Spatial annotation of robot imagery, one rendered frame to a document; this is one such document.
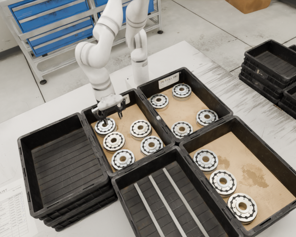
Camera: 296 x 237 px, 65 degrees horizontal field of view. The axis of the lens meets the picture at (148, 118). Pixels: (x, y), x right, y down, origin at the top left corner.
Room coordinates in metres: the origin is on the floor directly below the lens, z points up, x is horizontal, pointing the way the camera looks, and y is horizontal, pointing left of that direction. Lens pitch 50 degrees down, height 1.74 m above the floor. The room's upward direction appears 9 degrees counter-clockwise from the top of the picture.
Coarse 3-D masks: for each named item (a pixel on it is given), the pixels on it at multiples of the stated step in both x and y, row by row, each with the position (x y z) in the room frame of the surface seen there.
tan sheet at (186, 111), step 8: (168, 96) 0.88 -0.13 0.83; (192, 96) 0.85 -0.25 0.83; (176, 104) 0.81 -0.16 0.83; (184, 104) 0.80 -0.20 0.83; (192, 104) 0.80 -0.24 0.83; (200, 104) 0.79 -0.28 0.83; (160, 112) 0.77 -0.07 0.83; (168, 112) 0.77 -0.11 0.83; (176, 112) 0.76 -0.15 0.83; (184, 112) 0.75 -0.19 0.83; (192, 112) 0.74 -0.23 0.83; (168, 120) 0.72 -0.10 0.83; (176, 120) 0.71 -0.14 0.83; (184, 120) 0.70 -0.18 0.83; (192, 120) 0.69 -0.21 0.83
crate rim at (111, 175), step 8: (96, 104) 0.80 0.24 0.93; (144, 104) 0.75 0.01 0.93; (80, 112) 0.76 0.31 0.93; (152, 112) 0.70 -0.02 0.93; (88, 128) 0.66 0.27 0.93; (168, 136) 0.55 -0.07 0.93; (96, 144) 0.57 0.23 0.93; (104, 160) 0.49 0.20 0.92; (144, 160) 0.46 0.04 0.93; (128, 168) 0.43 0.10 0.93; (112, 176) 0.41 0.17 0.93
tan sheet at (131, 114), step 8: (136, 104) 0.86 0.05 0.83; (128, 112) 0.81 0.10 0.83; (136, 112) 0.80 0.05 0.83; (120, 120) 0.76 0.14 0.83; (128, 120) 0.75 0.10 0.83; (136, 120) 0.75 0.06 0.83; (120, 128) 0.71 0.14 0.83; (128, 128) 0.70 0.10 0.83; (152, 128) 0.68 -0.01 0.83; (128, 136) 0.66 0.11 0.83; (128, 144) 0.61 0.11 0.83; (136, 144) 0.60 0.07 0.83; (104, 152) 0.59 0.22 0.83; (136, 152) 0.56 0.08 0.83; (136, 160) 0.52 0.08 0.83; (112, 168) 0.50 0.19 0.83
